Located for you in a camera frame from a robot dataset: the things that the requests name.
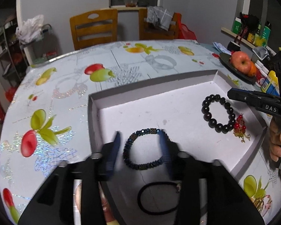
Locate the dark blue beaded bracelet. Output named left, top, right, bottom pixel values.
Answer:
left=122, top=127, right=172, bottom=171

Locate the black cord necklace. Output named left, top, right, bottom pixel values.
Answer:
left=137, top=181, right=182, bottom=215

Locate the person's right hand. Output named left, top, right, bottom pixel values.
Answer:
left=269, top=118, right=281, bottom=162

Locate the yellow cap bottle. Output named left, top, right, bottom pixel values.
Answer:
left=261, top=70, right=280, bottom=97

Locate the white cap red bottle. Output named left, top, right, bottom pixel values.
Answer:
left=255, top=60, right=269, bottom=88

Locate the orange fruit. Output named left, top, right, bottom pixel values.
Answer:
left=247, top=62, right=257, bottom=77

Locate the red apple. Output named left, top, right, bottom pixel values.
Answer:
left=230, top=51, right=251, bottom=74

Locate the white shallow tray box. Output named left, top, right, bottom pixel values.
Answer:
left=87, top=69, right=270, bottom=193

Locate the dark fruit plate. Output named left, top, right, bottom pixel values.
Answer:
left=219, top=52, right=256, bottom=85

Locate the black mug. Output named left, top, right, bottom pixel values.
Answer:
left=227, top=41, right=241, bottom=52

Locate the green bottle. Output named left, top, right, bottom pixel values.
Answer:
left=261, top=21, right=272, bottom=47

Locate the fruit pattern tablecloth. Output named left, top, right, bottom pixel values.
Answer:
left=0, top=40, right=281, bottom=225

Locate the green box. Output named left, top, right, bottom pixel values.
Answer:
left=231, top=17, right=242, bottom=35

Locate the red plastic bag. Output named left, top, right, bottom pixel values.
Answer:
left=178, top=13, right=197, bottom=40

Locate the right wooden chair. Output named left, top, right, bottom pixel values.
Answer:
left=138, top=8, right=181, bottom=41

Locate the wooden chair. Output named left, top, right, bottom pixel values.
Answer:
left=138, top=8, right=181, bottom=41
left=69, top=9, right=118, bottom=50

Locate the left wooden chair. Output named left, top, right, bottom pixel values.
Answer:
left=69, top=9, right=118, bottom=50

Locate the grey checked cloth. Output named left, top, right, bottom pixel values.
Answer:
left=146, top=6, right=174, bottom=31

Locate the metal storage rack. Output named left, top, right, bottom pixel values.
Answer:
left=0, top=15, right=29, bottom=87

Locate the white plastic bag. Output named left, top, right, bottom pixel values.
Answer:
left=16, top=14, right=44, bottom=45

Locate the red bead gold chain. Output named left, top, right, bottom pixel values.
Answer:
left=232, top=114, right=251, bottom=143

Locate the large black bead bracelet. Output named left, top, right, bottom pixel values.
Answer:
left=201, top=93, right=237, bottom=133

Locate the wooden wall shelf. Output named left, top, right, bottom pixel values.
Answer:
left=221, top=27, right=276, bottom=55

